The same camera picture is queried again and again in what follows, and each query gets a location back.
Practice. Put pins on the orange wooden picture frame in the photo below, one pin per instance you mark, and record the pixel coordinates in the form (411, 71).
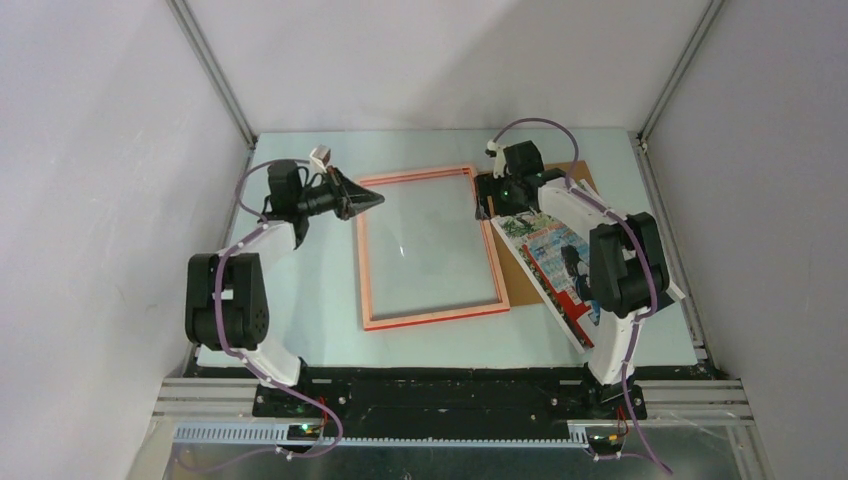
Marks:
(368, 322)

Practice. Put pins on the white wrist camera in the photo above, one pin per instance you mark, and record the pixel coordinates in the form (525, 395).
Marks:
(319, 159)
(497, 152)

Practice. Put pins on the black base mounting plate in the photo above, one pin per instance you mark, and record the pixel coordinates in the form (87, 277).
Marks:
(344, 393)

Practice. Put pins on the colourful printed photo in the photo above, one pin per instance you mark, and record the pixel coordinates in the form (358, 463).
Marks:
(550, 265)

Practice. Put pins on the brown cardboard backing board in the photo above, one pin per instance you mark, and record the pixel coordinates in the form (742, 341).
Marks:
(520, 289)

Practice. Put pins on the clear acrylic sheet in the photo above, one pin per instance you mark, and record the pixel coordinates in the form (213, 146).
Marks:
(426, 251)

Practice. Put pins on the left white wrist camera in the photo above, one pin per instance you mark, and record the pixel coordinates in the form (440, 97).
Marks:
(319, 159)

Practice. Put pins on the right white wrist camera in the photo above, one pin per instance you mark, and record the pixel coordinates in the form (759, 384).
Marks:
(497, 152)

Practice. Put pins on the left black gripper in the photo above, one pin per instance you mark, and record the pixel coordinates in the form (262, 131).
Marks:
(349, 197)

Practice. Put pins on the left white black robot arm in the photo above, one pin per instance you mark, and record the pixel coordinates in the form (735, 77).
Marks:
(226, 306)

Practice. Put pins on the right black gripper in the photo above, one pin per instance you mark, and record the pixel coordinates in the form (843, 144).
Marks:
(487, 185)

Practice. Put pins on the aluminium front rail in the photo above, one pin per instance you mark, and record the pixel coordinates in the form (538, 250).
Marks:
(221, 411)

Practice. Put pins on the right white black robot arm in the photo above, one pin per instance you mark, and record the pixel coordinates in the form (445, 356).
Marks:
(611, 359)

